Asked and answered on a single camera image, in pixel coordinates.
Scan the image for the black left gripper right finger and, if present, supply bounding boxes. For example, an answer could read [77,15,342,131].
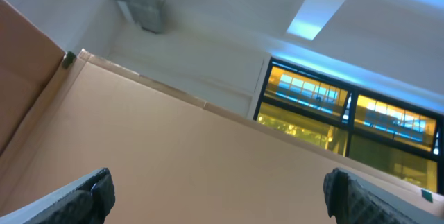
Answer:
[323,168,437,224]

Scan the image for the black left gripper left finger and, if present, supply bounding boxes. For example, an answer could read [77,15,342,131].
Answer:
[1,168,115,224]

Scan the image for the black framed window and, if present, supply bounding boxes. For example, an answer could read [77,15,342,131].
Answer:
[253,58,443,193]

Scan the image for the brown cardboard panel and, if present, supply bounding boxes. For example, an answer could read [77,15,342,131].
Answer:
[1,0,443,223]

